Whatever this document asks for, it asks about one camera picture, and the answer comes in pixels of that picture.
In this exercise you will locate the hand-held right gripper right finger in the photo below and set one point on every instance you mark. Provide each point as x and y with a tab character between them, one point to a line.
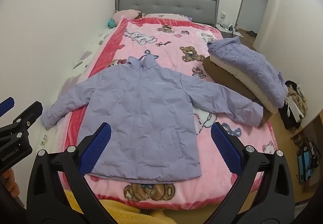
223	145

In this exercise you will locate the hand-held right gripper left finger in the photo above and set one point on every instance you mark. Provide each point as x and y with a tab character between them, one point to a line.
99	145

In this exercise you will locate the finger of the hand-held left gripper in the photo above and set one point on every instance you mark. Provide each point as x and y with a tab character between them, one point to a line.
31	111
6	105

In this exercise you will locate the lavender zip jacket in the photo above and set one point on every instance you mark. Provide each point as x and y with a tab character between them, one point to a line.
141	113

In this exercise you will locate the pile of clothes on floor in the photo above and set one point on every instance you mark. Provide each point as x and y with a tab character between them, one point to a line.
294	105

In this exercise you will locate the person's left hand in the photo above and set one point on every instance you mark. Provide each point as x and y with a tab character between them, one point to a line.
11	183

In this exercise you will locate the cream folded garment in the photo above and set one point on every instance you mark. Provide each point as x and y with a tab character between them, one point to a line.
243	84

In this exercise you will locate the brown folded garment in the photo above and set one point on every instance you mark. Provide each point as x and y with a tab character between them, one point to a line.
219	75

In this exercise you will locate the yellow fuzzy cloth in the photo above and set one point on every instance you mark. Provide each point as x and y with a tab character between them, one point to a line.
121	214

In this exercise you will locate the white floral bedsheet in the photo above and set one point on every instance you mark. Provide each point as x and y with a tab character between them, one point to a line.
85	57

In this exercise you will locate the purple knit sweater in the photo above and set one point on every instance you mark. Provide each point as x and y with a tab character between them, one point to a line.
249	67

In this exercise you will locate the blue bag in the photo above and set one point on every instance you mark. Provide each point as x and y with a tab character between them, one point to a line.
306	163

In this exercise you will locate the white bedside table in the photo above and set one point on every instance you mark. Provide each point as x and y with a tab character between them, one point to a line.
228	31

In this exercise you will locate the pair of dark shoes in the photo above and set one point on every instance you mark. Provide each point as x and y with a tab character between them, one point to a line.
251	34

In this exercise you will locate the pink printed blanket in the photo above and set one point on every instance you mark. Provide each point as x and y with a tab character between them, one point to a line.
164	44

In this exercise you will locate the teal plush toy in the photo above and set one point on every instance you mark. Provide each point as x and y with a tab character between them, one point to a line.
111	23

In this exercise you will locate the white wall socket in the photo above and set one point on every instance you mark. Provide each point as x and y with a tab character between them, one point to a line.
223	15

